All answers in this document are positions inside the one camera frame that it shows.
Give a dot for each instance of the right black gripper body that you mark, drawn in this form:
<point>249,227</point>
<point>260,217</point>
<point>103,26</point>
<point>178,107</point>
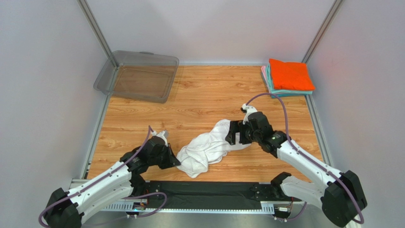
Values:
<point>240,131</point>

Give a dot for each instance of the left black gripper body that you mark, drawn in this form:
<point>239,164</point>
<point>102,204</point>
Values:
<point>160,159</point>

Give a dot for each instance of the white t-shirt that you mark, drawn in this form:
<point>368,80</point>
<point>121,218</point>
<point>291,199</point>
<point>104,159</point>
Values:
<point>206,149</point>

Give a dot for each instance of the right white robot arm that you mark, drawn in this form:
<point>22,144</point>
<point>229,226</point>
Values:
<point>316,177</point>

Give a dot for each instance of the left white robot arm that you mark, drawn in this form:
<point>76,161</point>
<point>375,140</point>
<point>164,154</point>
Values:
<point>72,208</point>

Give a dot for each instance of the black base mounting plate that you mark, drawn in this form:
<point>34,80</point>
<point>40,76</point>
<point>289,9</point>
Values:
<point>214,195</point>

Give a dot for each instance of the pink folded t-shirt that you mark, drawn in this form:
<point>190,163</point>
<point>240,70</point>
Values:
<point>265,78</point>

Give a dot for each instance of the orange folded t-shirt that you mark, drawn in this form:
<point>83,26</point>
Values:
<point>290,76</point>

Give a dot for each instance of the clear grey plastic bin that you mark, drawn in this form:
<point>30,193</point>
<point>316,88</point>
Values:
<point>138,75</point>

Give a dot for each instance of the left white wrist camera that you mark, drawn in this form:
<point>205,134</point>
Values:
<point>163,135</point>

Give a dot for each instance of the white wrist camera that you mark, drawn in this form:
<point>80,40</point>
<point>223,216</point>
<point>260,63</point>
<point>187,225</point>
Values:
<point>163,135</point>
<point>248,110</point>

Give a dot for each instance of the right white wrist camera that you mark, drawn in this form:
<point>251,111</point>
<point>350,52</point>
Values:
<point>248,110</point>

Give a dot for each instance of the aluminium frame rail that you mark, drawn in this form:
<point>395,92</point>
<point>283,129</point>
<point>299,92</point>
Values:
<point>341,199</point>

